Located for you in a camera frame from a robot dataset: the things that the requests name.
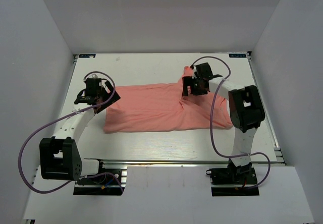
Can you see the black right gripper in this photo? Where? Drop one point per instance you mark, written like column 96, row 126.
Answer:
column 189, row 81

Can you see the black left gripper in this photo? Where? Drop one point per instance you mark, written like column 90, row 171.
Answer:
column 115, row 97

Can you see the pink t shirt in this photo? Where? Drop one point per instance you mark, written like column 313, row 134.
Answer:
column 161, row 108

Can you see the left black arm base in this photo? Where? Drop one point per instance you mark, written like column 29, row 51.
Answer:
column 111, row 181

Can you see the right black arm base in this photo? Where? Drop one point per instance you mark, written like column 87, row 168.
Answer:
column 233, row 181

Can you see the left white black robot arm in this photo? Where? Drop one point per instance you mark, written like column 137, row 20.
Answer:
column 59, row 155

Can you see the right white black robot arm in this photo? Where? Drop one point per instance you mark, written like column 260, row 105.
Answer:
column 246, row 110

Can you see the right blue corner label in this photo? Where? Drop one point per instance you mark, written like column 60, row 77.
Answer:
column 237, row 55

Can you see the blue corner label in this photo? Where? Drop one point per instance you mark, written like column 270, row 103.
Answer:
column 86, row 55
column 237, row 55

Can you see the left blue corner label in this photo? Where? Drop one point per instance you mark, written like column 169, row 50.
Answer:
column 86, row 55

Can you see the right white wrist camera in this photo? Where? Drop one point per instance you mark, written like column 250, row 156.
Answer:
column 194, row 73

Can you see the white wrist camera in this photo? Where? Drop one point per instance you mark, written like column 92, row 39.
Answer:
column 91, row 76
column 194, row 73

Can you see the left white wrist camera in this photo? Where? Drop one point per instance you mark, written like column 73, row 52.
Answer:
column 91, row 76

